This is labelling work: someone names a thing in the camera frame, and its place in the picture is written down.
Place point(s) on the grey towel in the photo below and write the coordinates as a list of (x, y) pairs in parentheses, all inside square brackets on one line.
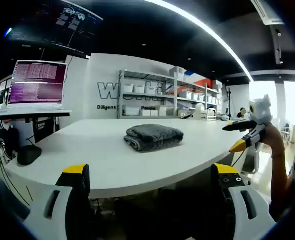
[(153, 137)]

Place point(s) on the person's right hand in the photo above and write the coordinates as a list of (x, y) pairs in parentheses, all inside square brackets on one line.
[(271, 136)]

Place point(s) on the black tripod stand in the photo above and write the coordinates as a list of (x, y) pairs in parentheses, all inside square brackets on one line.
[(229, 102)]

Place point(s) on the white round object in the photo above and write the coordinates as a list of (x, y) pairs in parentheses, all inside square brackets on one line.
[(199, 110)]

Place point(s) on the yellow black tool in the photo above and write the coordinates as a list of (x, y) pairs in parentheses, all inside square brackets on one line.
[(186, 116)]

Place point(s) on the ceiling light strip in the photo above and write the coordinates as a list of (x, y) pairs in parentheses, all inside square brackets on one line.
[(212, 30)]

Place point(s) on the ceiling air conditioner unit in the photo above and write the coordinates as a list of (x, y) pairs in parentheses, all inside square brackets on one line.
[(267, 12)]

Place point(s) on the row of white storage boxes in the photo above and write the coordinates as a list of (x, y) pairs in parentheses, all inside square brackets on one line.
[(138, 88)]

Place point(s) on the white standing desk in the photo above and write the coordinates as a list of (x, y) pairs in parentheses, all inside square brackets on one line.
[(25, 115)]

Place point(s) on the grey metal shelf rack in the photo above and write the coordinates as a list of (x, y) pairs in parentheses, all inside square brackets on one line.
[(119, 95)]

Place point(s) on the monitor with purple screen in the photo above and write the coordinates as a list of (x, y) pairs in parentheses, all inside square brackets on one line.
[(37, 85)]

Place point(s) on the large dark wall screen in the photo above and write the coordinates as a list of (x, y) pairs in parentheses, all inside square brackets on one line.
[(62, 22)]

